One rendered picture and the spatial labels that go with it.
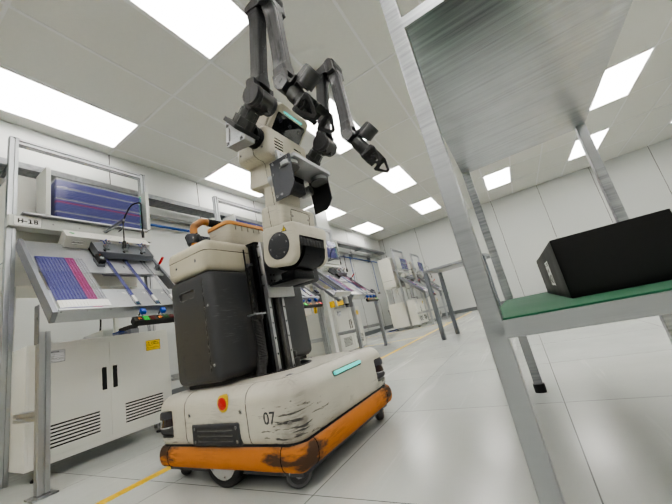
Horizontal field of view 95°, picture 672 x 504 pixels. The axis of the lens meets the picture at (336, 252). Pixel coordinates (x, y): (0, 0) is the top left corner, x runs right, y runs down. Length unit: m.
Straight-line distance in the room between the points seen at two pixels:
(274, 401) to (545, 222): 9.73
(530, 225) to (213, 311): 9.62
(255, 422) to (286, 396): 0.14
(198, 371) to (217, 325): 0.18
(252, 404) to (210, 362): 0.26
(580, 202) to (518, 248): 1.85
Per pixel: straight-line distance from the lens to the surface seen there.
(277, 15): 1.40
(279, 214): 1.19
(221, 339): 1.18
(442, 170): 0.59
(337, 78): 1.67
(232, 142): 1.27
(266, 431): 1.00
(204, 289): 1.21
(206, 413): 1.18
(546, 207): 10.35
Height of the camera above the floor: 0.39
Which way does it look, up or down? 13 degrees up
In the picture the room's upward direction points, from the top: 12 degrees counter-clockwise
